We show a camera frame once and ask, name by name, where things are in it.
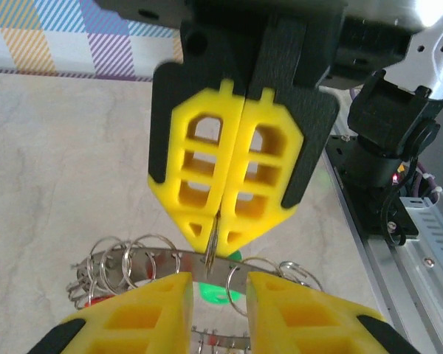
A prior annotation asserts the grey slotted cable duct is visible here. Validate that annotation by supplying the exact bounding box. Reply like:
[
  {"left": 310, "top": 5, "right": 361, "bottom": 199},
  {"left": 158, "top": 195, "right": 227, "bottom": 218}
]
[{"left": 398, "top": 195, "right": 443, "bottom": 303}]

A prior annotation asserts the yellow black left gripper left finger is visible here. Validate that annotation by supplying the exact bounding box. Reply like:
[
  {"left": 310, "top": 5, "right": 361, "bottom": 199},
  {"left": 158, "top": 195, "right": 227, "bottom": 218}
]
[{"left": 25, "top": 271, "right": 193, "bottom": 354}]

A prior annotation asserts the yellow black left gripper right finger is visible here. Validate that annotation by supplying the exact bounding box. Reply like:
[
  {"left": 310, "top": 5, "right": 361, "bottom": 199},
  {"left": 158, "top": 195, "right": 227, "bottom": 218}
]
[{"left": 247, "top": 271, "right": 420, "bottom": 354}]

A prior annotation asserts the long black base mount plate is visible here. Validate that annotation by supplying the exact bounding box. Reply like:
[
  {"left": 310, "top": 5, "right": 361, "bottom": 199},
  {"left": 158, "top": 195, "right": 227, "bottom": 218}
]
[{"left": 326, "top": 136, "right": 420, "bottom": 246}]

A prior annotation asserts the red key tag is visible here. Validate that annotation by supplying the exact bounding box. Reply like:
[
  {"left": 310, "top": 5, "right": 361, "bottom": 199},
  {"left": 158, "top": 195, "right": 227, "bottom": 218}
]
[{"left": 81, "top": 293, "right": 111, "bottom": 310}]

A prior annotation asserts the green key tag with key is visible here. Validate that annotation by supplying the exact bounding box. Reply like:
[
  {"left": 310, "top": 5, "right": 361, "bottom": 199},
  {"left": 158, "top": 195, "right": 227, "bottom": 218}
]
[{"left": 197, "top": 215, "right": 244, "bottom": 308}]

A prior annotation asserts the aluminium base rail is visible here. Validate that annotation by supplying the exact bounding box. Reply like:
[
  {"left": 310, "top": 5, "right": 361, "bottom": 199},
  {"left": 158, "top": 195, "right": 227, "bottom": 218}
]
[{"left": 319, "top": 125, "right": 443, "bottom": 354}]

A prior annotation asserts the metal keyring hoop with keys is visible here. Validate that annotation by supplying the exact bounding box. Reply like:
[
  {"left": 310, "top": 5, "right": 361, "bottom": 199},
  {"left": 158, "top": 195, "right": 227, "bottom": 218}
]
[{"left": 66, "top": 234, "right": 324, "bottom": 354}]

